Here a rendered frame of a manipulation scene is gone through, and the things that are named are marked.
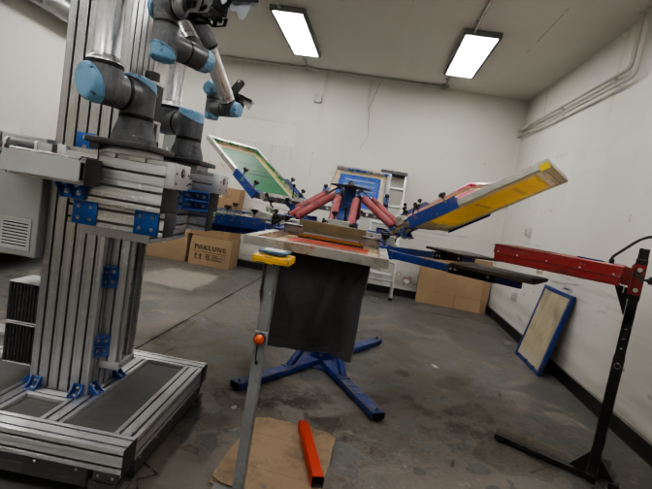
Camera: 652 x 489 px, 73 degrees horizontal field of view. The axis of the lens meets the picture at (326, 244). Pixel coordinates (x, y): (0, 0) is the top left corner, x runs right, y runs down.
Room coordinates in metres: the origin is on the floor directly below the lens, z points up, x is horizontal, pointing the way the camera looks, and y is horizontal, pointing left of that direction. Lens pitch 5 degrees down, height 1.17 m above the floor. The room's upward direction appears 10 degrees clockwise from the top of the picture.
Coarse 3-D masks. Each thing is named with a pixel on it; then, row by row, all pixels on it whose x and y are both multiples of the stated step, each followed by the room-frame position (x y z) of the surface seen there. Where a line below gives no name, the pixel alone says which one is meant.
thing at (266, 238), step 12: (252, 240) 1.75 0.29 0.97; (264, 240) 1.74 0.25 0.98; (276, 240) 1.74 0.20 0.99; (300, 252) 1.73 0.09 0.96; (312, 252) 1.72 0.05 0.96; (324, 252) 1.72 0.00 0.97; (336, 252) 1.72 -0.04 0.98; (348, 252) 1.71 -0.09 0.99; (384, 252) 1.97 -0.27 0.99; (360, 264) 1.71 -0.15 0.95; (372, 264) 1.70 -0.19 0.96; (384, 264) 1.70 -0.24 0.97
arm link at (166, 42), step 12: (156, 24) 1.31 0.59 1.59; (168, 24) 1.32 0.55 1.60; (156, 36) 1.31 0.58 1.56; (168, 36) 1.32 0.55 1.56; (180, 36) 1.37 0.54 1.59; (156, 48) 1.31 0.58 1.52; (168, 48) 1.32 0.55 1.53; (180, 48) 1.36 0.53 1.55; (156, 60) 1.35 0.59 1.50; (168, 60) 1.33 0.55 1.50; (180, 60) 1.39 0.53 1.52
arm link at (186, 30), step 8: (184, 24) 1.46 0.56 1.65; (184, 32) 1.45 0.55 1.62; (192, 32) 1.46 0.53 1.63; (192, 40) 1.44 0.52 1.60; (192, 48) 1.40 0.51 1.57; (200, 48) 1.43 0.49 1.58; (192, 56) 1.40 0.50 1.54; (200, 56) 1.43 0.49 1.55; (208, 56) 1.45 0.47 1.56; (184, 64) 1.42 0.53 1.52; (192, 64) 1.43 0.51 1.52; (200, 64) 1.44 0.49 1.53; (208, 64) 1.46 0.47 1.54; (208, 72) 1.49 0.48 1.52
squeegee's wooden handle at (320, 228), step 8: (304, 224) 2.33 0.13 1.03; (312, 224) 2.33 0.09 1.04; (320, 224) 2.32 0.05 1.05; (328, 224) 2.32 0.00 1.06; (312, 232) 2.33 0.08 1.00; (320, 232) 2.32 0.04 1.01; (328, 232) 2.32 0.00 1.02; (336, 232) 2.32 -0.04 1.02; (344, 232) 2.31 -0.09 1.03; (352, 232) 2.31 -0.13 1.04; (360, 232) 2.31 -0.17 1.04; (352, 240) 2.31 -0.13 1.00; (360, 240) 2.31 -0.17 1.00
